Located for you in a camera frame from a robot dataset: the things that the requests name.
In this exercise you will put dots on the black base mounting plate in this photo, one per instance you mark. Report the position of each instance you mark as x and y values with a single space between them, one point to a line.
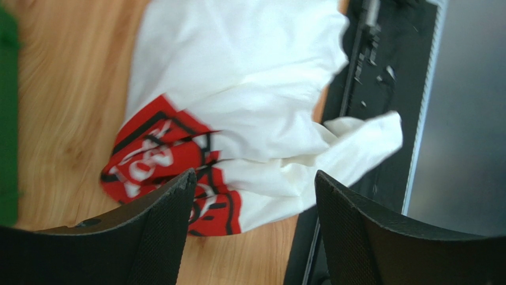
394 81

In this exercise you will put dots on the white t-shirt red print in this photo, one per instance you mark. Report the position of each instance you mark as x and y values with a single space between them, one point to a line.
228 88

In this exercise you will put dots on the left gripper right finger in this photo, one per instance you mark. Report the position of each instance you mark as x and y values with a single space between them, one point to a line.
367 243

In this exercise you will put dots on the aluminium frame rail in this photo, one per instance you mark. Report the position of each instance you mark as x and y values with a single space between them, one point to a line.
442 7

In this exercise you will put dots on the green plastic bin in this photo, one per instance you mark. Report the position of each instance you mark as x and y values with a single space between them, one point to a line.
9 119

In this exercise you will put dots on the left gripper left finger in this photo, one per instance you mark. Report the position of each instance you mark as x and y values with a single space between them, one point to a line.
141 242

